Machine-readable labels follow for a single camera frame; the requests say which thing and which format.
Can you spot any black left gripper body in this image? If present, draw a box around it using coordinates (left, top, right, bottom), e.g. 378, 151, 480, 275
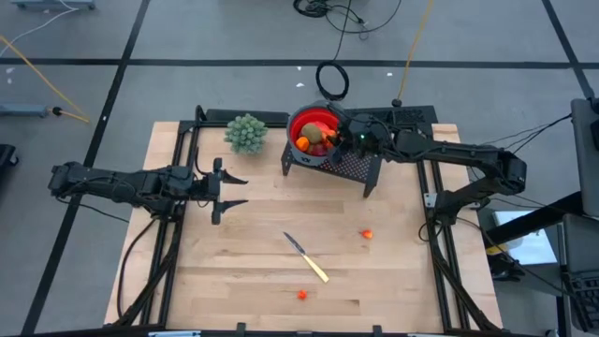
186, 157, 224, 226

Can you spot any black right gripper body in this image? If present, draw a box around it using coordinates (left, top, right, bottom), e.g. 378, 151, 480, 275
329, 105, 392, 165

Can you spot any brown green kiwi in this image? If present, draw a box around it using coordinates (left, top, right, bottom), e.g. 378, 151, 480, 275
300, 123, 324, 145

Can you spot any red collapsible bowl grey rim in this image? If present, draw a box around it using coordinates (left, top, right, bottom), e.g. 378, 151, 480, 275
285, 98, 351, 168

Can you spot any black perforated metal shelf riser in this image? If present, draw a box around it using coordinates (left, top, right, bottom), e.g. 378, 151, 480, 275
279, 110, 389, 198

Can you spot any green succulent plant in pot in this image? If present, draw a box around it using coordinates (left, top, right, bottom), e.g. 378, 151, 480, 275
223, 112, 270, 155

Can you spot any pale yellow banana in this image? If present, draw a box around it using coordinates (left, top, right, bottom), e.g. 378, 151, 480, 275
282, 231, 330, 285

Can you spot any grey stand foot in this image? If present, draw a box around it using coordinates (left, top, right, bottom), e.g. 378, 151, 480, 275
9, 0, 97, 11
0, 103, 50, 118

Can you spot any black floor object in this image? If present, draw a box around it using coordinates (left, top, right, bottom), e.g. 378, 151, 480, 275
0, 143, 20, 169

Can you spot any black keyboard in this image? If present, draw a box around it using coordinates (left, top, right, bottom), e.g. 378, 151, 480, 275
563, 269, 599, 333

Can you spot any black coiled cable loop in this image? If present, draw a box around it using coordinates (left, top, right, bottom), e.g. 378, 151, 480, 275
314, 60, 351, 102

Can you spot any black aluminium rig frame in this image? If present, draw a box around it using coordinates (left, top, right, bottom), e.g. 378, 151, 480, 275
111, 105, 504, 337

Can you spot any yellow hanging cord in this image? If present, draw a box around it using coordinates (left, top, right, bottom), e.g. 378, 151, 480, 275
391, 0, 435, 108

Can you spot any black floor cable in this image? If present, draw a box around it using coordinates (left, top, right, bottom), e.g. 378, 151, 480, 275
292, 0, 403, 63

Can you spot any yellow floor cord black plug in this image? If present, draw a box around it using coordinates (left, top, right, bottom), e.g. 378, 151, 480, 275
0, 35, 91, 125

